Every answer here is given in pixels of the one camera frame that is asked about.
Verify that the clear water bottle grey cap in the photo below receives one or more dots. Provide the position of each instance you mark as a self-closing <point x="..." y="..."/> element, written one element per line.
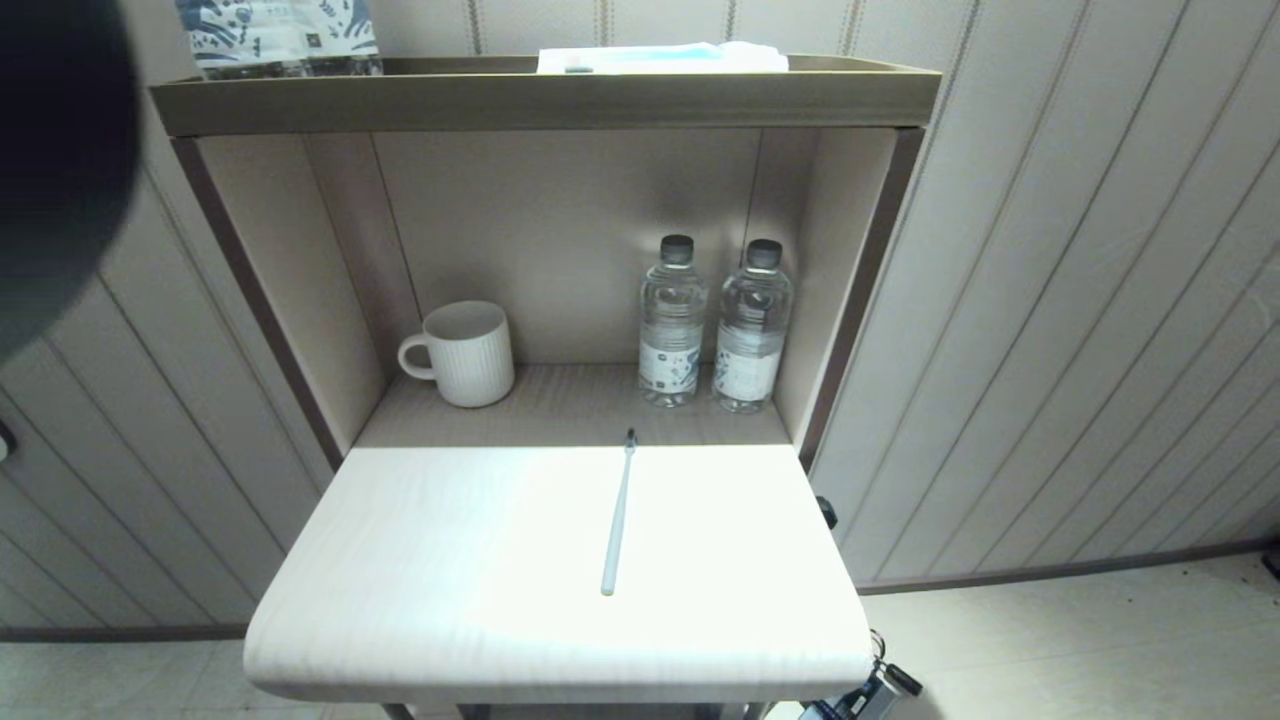
<point x="672" y="330"/>
<point x="752" y="335"/>

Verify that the beige wooden shelf unit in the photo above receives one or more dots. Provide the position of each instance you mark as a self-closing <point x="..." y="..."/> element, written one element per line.
<point x="540" y="100"/>

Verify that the white blue packet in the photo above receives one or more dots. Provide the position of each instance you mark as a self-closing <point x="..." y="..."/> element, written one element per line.
<point x="660" y="60"/>

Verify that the white ribbed mug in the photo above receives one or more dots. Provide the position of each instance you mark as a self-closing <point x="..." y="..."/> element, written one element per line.
<point x="470" y="352"/>

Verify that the water bottle blue patterned label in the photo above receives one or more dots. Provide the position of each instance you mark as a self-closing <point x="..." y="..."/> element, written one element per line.
<point x="340" y="30"/>

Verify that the grey toothbrush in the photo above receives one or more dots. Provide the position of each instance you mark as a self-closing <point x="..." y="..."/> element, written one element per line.
<point x="618" y="520"/>

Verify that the small black knob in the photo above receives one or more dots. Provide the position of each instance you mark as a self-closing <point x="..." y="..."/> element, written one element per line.
<point x="826" y="512"/>

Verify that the white wall fixture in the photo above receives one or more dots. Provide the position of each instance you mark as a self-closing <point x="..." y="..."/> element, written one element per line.
<point x="5" y="442"/>

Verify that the floral pouches on top shelf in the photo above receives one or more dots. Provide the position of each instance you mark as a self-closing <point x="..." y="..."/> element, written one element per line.
<point x="240" y="30"/>

